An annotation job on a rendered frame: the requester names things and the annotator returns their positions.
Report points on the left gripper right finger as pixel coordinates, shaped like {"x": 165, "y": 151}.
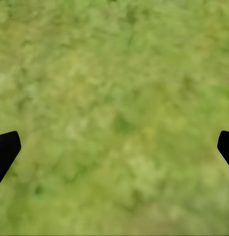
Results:
{"x": 223, "y": 145}

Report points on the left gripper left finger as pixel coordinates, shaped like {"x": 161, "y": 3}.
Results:
{"x": 10, "y": 146}

